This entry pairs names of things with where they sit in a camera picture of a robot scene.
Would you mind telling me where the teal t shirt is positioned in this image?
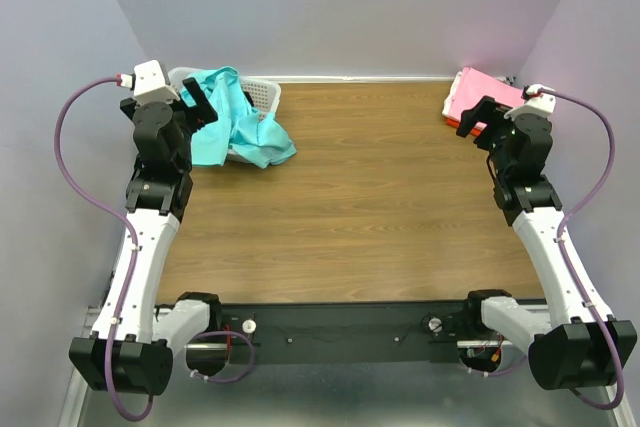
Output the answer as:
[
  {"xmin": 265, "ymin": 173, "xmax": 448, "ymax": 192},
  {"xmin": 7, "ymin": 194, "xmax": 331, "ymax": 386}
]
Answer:
[{"xmin": 179, "ymin": 65, "xmax": 297, "ymax": 169}]

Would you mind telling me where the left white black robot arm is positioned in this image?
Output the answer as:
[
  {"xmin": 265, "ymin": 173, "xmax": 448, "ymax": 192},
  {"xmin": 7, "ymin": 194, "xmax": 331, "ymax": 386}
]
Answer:
[{"xmin": 69, "ymin": 78, "xmax": 222, "ymax": 396}]

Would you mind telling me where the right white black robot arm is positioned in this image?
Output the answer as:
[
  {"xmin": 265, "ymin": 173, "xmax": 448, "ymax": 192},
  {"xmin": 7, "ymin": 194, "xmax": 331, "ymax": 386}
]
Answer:
[{"xmin": 456, "ymin": 89, "xmax": 637, "ymax": 392}]

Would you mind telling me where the folded pink t shirt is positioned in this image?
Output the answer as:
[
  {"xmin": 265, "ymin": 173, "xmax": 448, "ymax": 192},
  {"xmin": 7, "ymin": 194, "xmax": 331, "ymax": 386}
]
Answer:
[{"xmin": 442, "ymin": 67, "xmax": 523, "ymax": 124}]

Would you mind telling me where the white plastic laundry basket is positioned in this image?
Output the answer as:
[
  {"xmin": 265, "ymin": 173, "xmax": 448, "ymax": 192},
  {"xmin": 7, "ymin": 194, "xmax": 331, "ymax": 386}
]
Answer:
[{"xmin": 166, "ymin": 66, "xmax": 282, "ymax": 165}]

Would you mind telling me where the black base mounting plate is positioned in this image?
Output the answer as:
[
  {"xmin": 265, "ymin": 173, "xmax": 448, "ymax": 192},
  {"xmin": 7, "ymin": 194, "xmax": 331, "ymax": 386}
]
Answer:
[{"xmin": 221, "ymin": 300, "xmax": 499, "ymax": 366}]

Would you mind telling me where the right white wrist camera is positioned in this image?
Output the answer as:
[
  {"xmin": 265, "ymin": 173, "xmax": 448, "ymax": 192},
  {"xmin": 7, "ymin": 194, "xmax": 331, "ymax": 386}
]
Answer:
[{"xmin": 504, "ymin": 84, "xmax": 556, "ymax": 120}]

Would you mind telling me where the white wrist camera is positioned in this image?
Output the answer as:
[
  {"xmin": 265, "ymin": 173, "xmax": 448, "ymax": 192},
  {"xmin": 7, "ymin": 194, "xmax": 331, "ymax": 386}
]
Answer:
[
  {"xmin": 504, "ymin": 84, "xmax": 556, "ymax": 120},
  {"xmin": 116, "ymin": 60, "xmax": 180, "ymax": 106}
]

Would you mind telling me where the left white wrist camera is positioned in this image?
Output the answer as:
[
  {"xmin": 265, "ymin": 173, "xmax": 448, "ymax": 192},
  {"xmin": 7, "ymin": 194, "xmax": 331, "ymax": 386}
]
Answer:
[{"xmin": 116, "ymin": 60, "xmax": 180, "ymax": 106}]

